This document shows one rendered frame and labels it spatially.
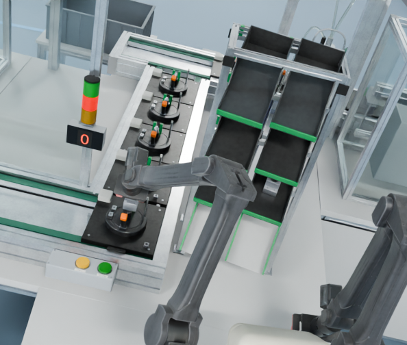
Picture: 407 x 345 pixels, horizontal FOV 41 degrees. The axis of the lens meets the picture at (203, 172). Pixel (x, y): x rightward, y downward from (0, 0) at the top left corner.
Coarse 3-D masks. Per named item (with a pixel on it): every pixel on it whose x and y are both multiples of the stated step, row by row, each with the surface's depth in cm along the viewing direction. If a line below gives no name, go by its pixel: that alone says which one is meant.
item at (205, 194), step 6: (252, 162) 174; (198, 186) 170; (204, 186) 172; (210, 186) 172; (216, 186) 172; (198, 192) 171; (204, 192) 171; (210, 192) 171; (198, 198) 170; (204, 198) 170; (210, 198) 170; (204, 204) 169; (210, 204) 167
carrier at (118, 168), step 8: (120, 152) 214; (120, 160) 213; (160, 160) 205; (112, 168) 208; (120, 168) 209; (112, 176) 205; (104, 184) 200; (112, 184) 201; (152, 192) 202; (160, 192) 203; (168, 192) 204; (152, 200) 199; (160, 200) 200; (168, 200) 201
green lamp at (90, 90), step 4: (84, 80) 169; (84, 84) 169; (88, 84) 168; (92, 84) 168; (96, 84) 169; (84, 88) 170; (88, 88) 169; (92, 88) 169; (96, 88) 170; (84, 92) 171; (88, 92) 170; (92, 92) 170; (96, 92) 171; (88, 96) 171; (92, 96) 171; (96, 96) 172
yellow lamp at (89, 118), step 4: (84, 112) 175; (88, 112) 174; (92, 112) 175; (96, 112) 176; (84, 116) 175; (88, 116) 175; (92, 116) 176; (96, 116) 178; (84, 120) 176; (88, 120) 176; (92, 120) 177; (88, 124) 177
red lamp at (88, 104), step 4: (84, 96) 172; (84, 100) 172; (88, 100) 172; (92, 100) 172; (96, 100) 173; (84, 104) 173; (88, 104) 172; (92, 104) 173; (96, 104) 174; (84, 108) 174; (88, 108) 173; (92, 108) 174; (96, 108) 175
